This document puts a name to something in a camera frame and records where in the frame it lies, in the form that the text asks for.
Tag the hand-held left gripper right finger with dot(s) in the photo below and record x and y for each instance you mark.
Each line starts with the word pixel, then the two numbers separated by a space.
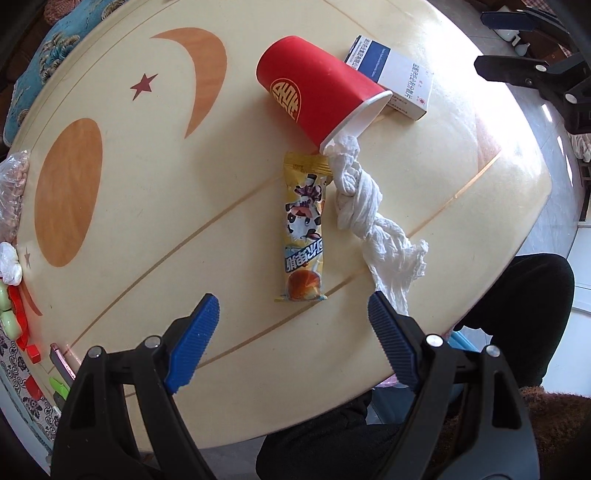
pixel 392 337

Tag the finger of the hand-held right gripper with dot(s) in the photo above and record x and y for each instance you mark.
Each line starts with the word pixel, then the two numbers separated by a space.
pixel 512 21
pixel 517 71

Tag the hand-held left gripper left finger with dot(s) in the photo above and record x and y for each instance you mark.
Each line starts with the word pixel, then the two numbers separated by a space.
pixel 194 341

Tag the white and blue medicine box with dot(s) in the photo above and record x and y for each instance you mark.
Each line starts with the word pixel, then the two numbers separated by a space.
pixel 401 74

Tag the yellow snack wrapper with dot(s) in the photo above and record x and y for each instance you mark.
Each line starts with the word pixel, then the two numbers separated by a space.
pixel 302 240

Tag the white tissue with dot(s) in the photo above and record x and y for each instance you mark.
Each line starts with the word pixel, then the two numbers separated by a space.
pixel 360 203

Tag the red paper cup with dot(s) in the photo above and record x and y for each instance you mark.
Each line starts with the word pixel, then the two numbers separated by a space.
pixel 314 87

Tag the white bottle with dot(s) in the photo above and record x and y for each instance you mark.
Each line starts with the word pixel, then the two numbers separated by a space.
pixel 522 49

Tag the blue plastic object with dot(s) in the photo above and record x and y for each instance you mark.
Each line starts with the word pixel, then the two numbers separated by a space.
pixel 457 342

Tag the person's black pants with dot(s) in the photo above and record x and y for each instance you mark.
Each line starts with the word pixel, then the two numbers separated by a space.
pixel 517 314

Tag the smartphone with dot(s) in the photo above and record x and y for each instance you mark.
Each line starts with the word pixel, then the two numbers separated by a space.
pixel 62 362

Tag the small green plastic object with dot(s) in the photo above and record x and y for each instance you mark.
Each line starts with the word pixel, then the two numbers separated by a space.
pixel 59 387

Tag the small red block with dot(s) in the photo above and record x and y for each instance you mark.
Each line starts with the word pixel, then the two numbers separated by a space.
pixel 33 353

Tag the red fruit tray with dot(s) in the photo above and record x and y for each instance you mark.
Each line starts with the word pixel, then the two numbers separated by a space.
pixel 21 314

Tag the floral bed cover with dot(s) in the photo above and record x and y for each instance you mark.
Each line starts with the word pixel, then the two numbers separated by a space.
pixel 23 397

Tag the brown fuzzy garment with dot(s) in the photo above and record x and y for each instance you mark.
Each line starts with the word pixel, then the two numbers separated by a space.
pixel 554 415

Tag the green apple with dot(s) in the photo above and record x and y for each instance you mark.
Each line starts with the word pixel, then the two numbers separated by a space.
pixel 10 323
pixel 3 295

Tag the small white plastic bag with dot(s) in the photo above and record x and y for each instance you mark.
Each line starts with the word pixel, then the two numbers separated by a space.
pixel 9 263

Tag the plastic bag of peanuts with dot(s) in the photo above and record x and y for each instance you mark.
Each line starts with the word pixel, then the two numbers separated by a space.
pixel 14 194

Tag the blue patterned cushion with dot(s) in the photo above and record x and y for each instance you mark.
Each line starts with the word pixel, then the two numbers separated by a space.
pixel 46 60

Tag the pink round cushion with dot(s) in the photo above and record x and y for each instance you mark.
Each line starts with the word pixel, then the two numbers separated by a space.
pixel 60 8

